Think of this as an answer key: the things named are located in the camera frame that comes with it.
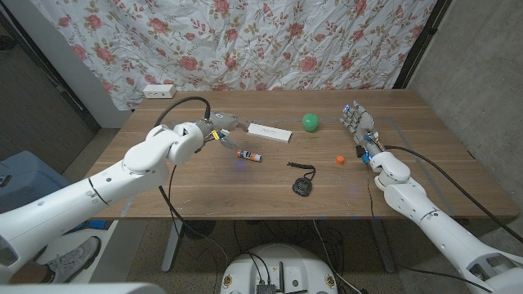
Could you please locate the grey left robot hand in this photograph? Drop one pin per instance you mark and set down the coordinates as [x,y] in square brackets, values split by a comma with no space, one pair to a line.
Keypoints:
[222,121]

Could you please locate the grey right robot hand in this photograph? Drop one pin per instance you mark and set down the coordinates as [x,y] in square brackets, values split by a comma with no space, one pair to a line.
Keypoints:
[363,122]

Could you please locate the glue stick with blue label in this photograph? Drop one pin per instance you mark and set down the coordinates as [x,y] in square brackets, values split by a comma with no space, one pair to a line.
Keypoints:
[248,155]

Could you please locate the orange glue stick cap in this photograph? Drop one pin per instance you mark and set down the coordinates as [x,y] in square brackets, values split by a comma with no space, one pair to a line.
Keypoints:
[340,160]

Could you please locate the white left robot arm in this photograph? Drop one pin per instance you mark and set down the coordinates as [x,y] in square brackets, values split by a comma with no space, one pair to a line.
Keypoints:
[81,200]

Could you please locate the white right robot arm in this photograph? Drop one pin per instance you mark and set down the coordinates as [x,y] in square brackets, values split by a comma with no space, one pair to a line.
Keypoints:
[437,228]

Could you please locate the green ball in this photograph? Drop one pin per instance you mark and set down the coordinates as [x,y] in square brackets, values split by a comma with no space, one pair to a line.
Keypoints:
[310,122]

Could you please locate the flat white rectangular box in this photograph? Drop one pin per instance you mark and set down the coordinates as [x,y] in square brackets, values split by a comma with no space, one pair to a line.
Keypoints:
[271,133]

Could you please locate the white power strip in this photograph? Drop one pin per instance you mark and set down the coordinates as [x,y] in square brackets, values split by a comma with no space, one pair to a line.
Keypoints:
[159,91]

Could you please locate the floral rose print curtain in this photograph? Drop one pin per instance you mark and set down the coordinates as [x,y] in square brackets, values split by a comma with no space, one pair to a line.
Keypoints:
[245,45]

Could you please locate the black backdrop stand pole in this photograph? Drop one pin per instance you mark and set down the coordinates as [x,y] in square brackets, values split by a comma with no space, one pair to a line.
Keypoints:
[421,45]

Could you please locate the round black floor fan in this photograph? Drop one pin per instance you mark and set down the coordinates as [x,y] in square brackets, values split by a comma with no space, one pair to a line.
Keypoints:
[198,228]

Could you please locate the metal table leg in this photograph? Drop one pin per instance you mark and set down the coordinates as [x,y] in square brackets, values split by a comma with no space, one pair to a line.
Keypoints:
[384,249]
[171,249]

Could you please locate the white robot torso base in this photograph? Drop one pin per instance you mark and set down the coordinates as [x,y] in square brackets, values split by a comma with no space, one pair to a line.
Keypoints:
[282,265]

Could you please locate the grey sneaker shoe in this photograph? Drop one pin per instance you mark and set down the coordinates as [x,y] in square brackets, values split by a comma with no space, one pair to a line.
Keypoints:
[73,257]

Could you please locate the blue plastic bin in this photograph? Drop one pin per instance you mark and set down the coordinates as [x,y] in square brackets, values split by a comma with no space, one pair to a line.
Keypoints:
[28,179]

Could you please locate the white robot head rim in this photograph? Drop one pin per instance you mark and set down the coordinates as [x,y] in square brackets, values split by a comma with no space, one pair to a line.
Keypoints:
[81,289]

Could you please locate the person bare leg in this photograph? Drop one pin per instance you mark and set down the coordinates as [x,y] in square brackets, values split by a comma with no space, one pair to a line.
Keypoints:
[28,273]

